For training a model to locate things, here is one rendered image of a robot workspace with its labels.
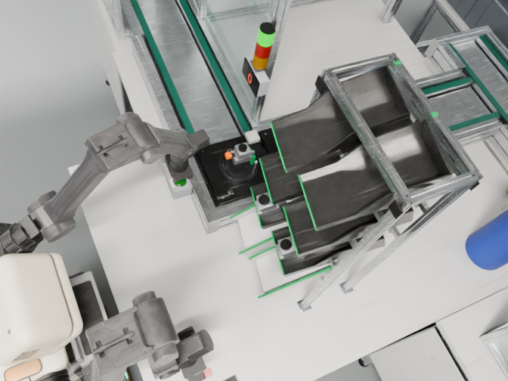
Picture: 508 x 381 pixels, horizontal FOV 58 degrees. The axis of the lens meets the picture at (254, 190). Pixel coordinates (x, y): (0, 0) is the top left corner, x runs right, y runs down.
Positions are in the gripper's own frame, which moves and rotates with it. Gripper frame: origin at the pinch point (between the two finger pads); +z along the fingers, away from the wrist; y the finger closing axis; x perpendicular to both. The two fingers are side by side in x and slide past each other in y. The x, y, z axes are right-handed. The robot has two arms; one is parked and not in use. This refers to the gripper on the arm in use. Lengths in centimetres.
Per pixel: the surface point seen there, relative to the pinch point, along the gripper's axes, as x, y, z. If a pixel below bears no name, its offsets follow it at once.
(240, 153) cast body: -20.4, -2.7, -10.1
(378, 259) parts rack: -42, -54, -19
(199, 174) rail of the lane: -7.7, 0.6, 2.4
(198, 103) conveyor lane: -19.7, 33.7, 7.3
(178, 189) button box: 1.0, -2.9, 2.3
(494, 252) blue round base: -95, -64, -1
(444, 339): -71, -83, 17
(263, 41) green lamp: -32, 16, -40
